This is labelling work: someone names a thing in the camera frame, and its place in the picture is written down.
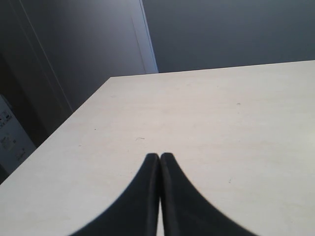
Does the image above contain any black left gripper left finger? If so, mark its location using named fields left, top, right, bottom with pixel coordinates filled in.
left=73, top=153, right=160, bottom=236

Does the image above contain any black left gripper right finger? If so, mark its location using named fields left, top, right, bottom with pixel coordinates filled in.
left=160, top=153, right=254, bottom=236

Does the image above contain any white labelled cabinet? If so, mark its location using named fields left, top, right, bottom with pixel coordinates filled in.
left=0, top=96, right=36, bottom=174

